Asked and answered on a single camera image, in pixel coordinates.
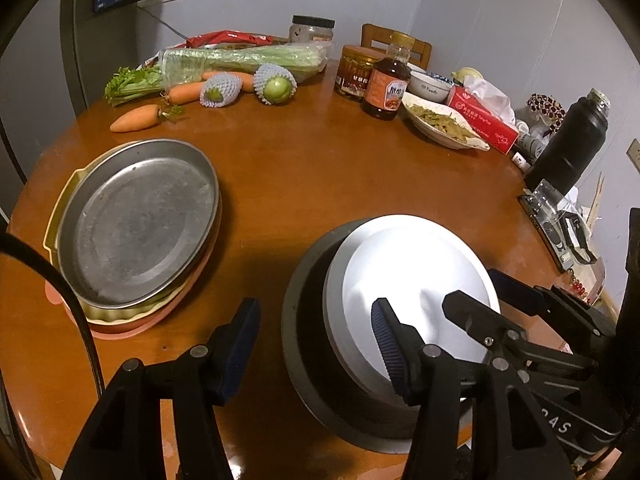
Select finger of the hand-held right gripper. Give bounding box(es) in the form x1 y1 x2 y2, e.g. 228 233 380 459
487 267 618 356
442 290 601 386

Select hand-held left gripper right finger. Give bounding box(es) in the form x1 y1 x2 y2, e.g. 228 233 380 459
370 297 576 480

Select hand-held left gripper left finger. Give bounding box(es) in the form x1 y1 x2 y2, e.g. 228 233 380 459
60 297 262 480

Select metal bowl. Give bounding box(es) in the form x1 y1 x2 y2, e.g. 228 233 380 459
280 217 473 456

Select pink crab-shaped plate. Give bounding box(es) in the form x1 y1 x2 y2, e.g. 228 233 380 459
44 197 223 343

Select yellow shell-shaped plate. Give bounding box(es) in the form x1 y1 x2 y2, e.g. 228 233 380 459
42 140 221 326

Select round metal plate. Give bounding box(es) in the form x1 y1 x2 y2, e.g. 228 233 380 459
56 138 221 310

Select wooden sticks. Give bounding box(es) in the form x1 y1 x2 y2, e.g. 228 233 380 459
587 172 606 231

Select black thermos flask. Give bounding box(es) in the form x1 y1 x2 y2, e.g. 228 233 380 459
524 88 612 196

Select red tissue box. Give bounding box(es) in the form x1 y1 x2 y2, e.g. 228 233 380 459
446 77 520 155

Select white dish of pickled vegetables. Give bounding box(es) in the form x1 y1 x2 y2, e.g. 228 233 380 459
401 101 491 151

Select dark red bead bouquet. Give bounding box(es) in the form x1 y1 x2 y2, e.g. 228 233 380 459
527 93 566 126

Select white and blue ceramic bowl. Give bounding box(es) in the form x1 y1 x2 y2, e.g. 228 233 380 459
406 70 453 102

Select dark sauce bottle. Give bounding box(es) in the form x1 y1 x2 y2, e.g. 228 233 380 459
360 31 413 122

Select large carrot with greens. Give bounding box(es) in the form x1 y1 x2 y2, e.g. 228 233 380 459
110 104 186 133

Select wooden chair back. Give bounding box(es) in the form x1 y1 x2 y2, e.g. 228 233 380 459
361 23 432 71

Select green fruit in foam net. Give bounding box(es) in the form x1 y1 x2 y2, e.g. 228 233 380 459
199 72 242 109
253 63 297 107

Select orange carrot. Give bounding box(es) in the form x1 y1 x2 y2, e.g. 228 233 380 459
167 82 206 105
201 71 257 93

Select chili sauce jar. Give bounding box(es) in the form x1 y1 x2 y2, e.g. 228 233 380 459
334 45 383 98

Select celery in plastic bag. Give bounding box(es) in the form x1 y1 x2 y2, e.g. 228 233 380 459
104 45 328 107

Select red snack bag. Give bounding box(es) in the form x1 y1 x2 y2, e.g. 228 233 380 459
185 31 273 50

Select glass jar with black lid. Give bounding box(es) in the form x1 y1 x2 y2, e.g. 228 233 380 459
289 15 336 45

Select grey refrigerator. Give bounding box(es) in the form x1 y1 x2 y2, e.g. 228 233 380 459
0 0 143 221

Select red bead string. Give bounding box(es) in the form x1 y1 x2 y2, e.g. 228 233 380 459
570 270 601 306

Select thick black cable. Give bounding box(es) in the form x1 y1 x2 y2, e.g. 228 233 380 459
0 232 106 396

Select thin grey wall cable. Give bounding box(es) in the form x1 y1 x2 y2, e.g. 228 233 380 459
137 5 191 43

